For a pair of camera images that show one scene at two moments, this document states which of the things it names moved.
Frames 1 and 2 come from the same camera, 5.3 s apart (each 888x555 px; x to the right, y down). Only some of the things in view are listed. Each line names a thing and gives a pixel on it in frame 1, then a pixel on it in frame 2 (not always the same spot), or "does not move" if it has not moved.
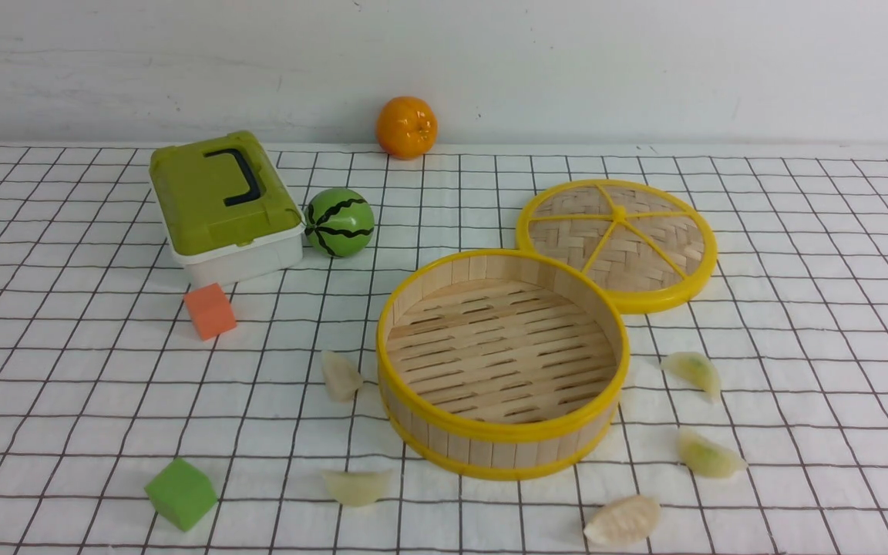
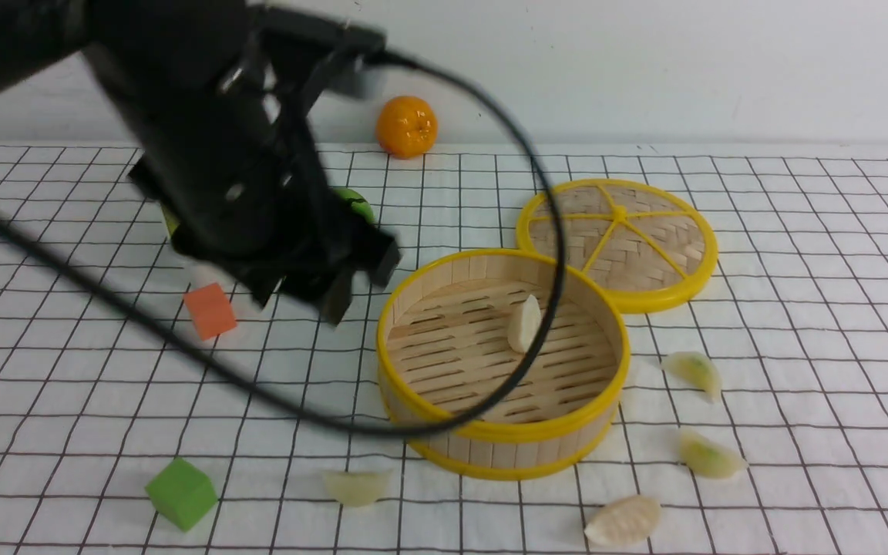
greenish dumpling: [707, 457] does not move
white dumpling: [623, 523] does not move
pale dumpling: [358, 489] does not move
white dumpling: [343, 381] to [524, 324]
